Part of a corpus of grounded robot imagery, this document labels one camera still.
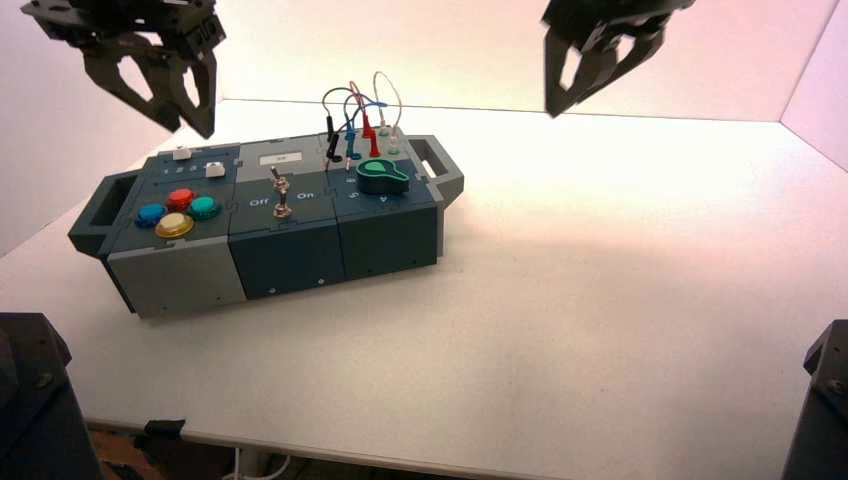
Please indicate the red arcade button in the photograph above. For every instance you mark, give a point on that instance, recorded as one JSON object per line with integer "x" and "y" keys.
{"x": 180, "y": 199}

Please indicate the green arcade button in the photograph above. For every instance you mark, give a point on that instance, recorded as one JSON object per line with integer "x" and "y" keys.
{"x": 205, "y": 207}

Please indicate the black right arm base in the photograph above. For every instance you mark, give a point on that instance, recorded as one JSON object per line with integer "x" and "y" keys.
{"x": 821, "y": 411}

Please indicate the white label display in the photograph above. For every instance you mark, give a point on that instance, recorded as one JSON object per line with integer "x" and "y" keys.
{"x": 281, "y": 158}

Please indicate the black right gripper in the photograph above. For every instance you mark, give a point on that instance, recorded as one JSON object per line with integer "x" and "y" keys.
{"x": 609, "y": 13}

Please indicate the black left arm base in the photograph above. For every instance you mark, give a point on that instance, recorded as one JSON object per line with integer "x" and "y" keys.
{"x": 40, "y": 411}

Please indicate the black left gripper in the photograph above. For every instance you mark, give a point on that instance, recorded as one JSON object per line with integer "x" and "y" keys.
{"x": 132, "y": 16}

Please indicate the grey and blue task box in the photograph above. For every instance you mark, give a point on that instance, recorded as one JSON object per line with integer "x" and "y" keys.
{"x": 291, "y": 252}

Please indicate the blue arcade button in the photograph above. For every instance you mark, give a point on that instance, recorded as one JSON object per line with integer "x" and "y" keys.
{"x": 151, "y": 214}

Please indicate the metal toggle switch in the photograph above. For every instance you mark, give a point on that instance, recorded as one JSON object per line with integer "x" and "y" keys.
{"x": 281, "y": 199}

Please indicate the green rotary knob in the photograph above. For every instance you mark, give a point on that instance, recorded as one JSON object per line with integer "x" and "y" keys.
{"x": 381, "y": 177}

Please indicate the yellow arcade button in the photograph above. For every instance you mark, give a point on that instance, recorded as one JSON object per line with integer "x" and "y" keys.
{"x": 175, "y": 225}

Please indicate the black table clamp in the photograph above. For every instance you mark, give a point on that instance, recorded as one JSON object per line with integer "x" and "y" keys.
{"x": 162, "y": 434}

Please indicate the small white key switch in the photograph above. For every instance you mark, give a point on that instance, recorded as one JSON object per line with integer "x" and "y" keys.
{"x": 181, "y": 154}
{"x": 214, "y": 169}

